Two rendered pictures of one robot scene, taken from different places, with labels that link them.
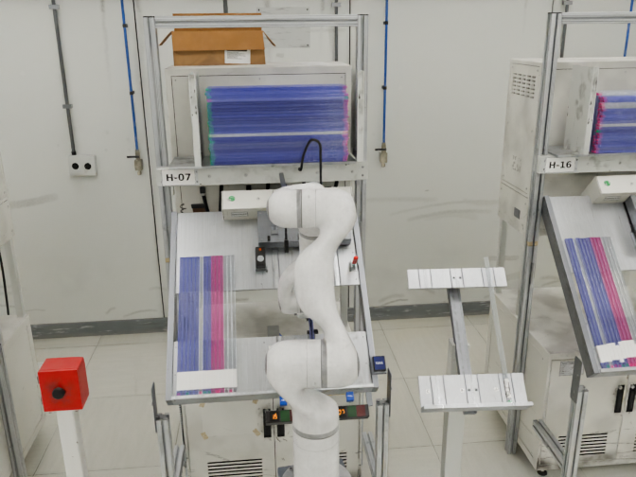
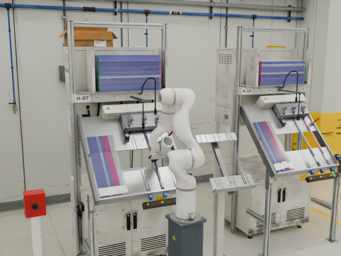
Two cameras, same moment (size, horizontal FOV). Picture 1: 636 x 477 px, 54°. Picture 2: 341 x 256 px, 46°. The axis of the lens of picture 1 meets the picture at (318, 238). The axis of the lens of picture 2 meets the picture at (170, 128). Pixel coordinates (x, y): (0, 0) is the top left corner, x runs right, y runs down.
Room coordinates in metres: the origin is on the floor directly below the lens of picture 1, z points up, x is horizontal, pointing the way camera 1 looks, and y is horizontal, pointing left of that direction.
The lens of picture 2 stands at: (-0.78, 0.84, 1.69)
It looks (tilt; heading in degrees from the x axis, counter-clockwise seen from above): 11 degrees down; 341
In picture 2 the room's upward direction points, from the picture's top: straight up
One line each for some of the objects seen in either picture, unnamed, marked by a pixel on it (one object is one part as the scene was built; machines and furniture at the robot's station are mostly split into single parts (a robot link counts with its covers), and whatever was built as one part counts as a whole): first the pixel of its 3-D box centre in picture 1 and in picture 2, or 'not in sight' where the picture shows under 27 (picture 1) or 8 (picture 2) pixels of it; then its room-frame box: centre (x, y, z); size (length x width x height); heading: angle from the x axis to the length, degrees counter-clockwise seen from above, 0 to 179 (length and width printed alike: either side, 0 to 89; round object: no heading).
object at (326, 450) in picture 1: (316, 455); (185, 202); (1.38, 0.01, 0.79); 0.19 x 0.19 x 0.18
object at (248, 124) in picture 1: (277, 123); (128, 72); (2.32, 0.14, 1.52); 0.51 x 0.13 x 0.27; 96
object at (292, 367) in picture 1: (302, 384); (180, 169); (1.38, 0.04, 1.00); 0.19 x 0.12 x 0.24; 90
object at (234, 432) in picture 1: (272, 395); (119, 215); (2.43, 0.21, 0.31); 0.70 x 0.65 x 0.62; 96
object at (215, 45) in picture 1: (244, 38); (103, 34); (2.60, 0.28, 1.82); 0.68 x 0.30 x 0.20; 96
